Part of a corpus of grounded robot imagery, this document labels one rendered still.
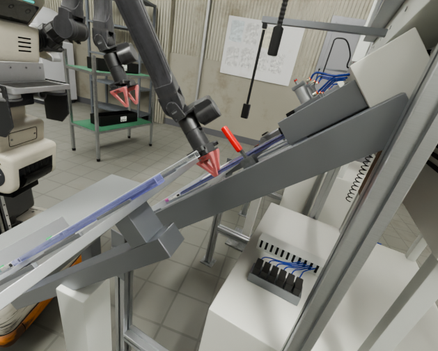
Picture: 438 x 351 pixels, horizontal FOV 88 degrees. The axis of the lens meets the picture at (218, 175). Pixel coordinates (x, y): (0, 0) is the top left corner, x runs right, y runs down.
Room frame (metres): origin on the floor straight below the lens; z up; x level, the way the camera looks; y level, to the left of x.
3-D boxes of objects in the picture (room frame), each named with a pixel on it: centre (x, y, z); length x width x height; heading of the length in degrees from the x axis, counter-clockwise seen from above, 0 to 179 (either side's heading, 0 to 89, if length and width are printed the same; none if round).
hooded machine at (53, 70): (4.54, 3.70, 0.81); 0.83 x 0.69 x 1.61; 80
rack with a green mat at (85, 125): (2.83, 1.42, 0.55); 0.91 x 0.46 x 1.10; 158
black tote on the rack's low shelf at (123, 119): (2.83, 1.42, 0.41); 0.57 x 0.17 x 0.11; 158
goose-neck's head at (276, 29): (0.47, -0.05, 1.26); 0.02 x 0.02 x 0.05
